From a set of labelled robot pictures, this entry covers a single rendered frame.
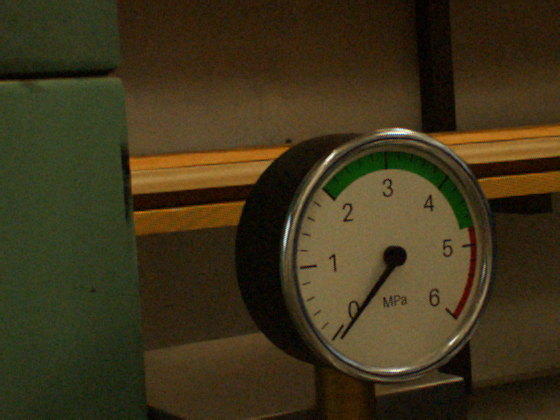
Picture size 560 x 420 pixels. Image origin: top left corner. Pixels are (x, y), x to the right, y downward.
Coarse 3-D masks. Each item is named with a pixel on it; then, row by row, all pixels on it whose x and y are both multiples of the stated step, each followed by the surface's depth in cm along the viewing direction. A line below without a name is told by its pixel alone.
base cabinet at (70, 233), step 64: (0, 128) 34; (64, 128) 35; (0, 192) 34; (64, 192) 35; (128, 192) 36; (0, 256) 34; (64, 256) 35; (128, 256) 36; (0, 320) 34; (64, 320) 35; (128, 320) 36; (0, 384) 34; (64, 384) 35; (128, 384) 36
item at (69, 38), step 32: (0, 0) 34; (32, 0) 35; (64, 0) 35; (96, 0) 36; (0, 32) 34; (32, 32) 35; (64, 32) 35; (96, 32) 36; (0, 64) 34; (32, 64) 35; (64, 64) 35; (96, 64) 36
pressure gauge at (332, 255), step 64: (256, 192) 33; (320, 192) 32; (384, 192) 33; (448, 192) 34; (256, 256) 33; (320, 256) 32; (448, 256) 34; (256, 320) 34; (320, 320) 32; (384, 320) 33; (448, 320) 34; (320, 384) 35; (384, 384) 33
